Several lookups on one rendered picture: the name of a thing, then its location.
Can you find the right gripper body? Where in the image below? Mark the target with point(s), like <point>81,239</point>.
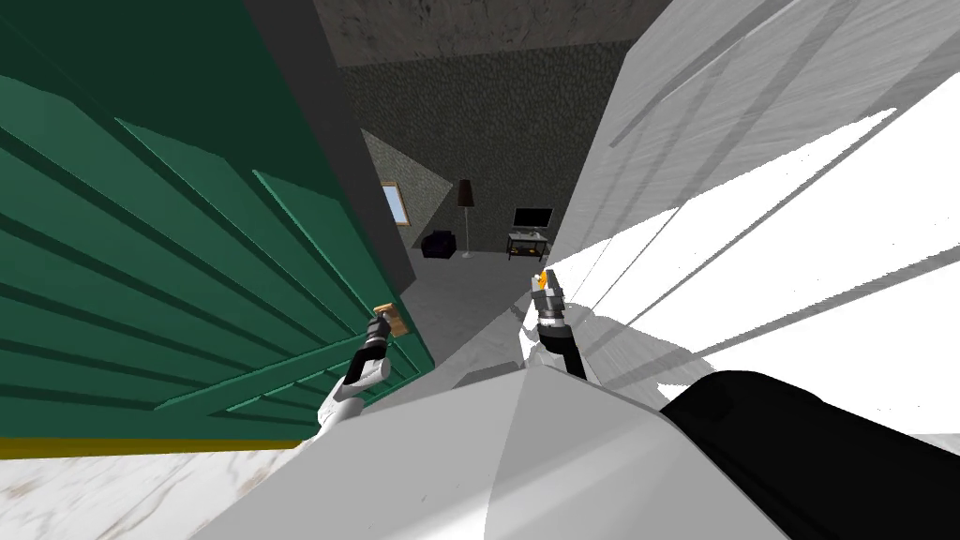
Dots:
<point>548,304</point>

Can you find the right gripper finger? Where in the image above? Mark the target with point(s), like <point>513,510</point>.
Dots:
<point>556,282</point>

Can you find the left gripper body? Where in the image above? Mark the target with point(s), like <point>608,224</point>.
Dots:
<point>376,336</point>

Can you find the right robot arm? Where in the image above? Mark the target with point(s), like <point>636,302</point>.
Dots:
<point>810,457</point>

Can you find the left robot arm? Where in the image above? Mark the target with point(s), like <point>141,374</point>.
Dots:
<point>352,382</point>

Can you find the television on dark stand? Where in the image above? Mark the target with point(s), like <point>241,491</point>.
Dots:
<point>530,231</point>

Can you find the black armchair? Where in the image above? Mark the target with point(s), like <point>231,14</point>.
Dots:
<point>439,244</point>

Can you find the floor lamp with dark shade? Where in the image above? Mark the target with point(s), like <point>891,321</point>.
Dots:
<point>466,214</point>

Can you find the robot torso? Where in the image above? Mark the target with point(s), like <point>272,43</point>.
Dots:
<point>450,465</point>

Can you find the white panelled door leaf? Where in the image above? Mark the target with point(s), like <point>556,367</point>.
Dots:
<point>787,247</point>

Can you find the green panelled door leaf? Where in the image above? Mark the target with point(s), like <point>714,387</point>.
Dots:
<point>150,262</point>

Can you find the window with wooden frame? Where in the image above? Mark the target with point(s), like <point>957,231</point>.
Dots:
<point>395,202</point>

